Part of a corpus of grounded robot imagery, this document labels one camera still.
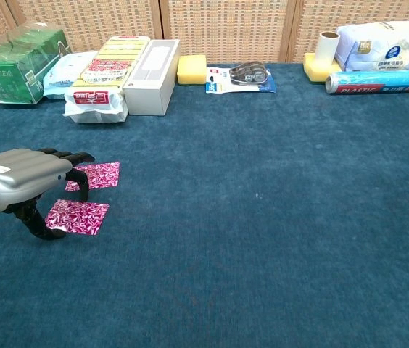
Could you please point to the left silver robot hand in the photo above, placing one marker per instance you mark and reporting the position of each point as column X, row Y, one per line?
column 19, row 174

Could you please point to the pink patterned square card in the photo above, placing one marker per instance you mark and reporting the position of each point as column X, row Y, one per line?
column 79, row 217

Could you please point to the pink patterned cloth square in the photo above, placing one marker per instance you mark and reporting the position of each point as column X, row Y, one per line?
column 103, row 175

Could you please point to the clear box green tea bags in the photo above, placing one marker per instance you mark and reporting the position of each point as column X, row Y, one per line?
column 8, row 72

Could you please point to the light blue wet wipes pack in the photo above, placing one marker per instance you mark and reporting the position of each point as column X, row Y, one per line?
column 63, row 76

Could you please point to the yellow scouring sponge multipack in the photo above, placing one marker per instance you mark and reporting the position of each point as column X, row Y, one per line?
column 106, row 72

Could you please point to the white power strip box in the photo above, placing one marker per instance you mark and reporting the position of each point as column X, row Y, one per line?
column 150, row 90

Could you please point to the yellow sponge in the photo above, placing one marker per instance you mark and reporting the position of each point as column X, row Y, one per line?
column 317, row 74
column 191, row 70

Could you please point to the teal carpet table mat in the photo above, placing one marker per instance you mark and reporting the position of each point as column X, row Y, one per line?
column 226, row 217

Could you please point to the correction tape blister pack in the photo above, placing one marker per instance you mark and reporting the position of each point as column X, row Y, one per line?
column 222, row 85

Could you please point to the woven wooden folding screen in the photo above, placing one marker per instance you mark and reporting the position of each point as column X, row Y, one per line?
column 226, row 29

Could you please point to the white paper roll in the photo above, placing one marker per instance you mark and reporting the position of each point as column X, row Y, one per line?
column 326, row 50

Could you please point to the blue plastic wrap roll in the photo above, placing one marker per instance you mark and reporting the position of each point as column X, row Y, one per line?
column 378, row 81

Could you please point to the white blue tissue bag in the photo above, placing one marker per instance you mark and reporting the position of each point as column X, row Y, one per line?
column 389, row 47

